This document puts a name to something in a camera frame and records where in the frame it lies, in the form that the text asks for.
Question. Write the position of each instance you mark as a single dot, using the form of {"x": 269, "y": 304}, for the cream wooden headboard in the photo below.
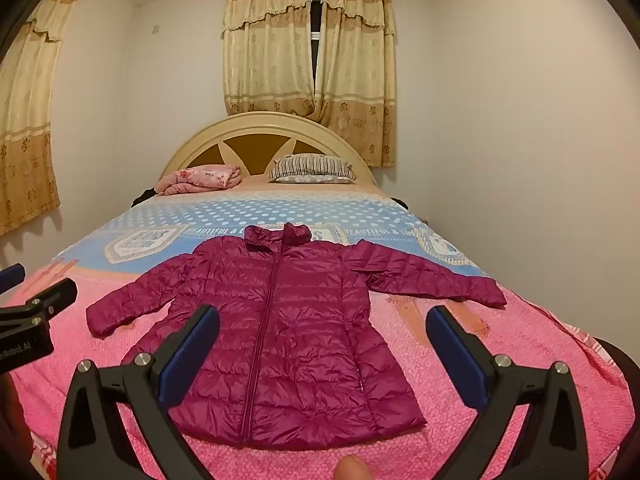
{"x": 270, "y": 125}

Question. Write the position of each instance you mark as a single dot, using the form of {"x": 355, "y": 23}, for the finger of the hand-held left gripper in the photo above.
{"x": 12, "y": 276}
{"x": 55, "y": 297}

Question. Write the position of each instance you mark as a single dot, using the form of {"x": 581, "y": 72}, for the person's right hand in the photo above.
{"x": 352, "y": 469}

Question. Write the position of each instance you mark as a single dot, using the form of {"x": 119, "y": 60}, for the black cloth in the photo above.
{"x": 145, "y": 197}

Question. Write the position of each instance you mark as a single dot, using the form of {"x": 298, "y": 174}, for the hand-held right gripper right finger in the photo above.
{"x": 456, "y": 355}

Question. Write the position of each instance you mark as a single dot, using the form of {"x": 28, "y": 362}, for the wide beige floral curtain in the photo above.
{"x": 25, "y": 135}

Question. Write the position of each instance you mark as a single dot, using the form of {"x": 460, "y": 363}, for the dark window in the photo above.
{"x": 316, "y": 15}

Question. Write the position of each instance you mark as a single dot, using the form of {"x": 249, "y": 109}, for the dark bedside object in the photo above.
{"x": 402, "y": 203}

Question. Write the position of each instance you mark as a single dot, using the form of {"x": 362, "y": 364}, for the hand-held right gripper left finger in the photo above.
{"x": 190, "y": 355}

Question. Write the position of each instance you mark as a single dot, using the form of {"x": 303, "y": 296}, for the pink and blue printed blanket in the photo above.
{"x": 525, "y": 385}

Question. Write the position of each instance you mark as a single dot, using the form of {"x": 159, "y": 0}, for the pink floral folded blanket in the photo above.
{"x": 200, "y": 180}

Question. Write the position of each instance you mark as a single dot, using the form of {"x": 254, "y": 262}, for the striped pillow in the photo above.
{"x": 312, "y": 167}

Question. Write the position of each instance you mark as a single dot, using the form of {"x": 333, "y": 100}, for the magenta puffer jacket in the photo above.
{"x": 295, "y": 330}

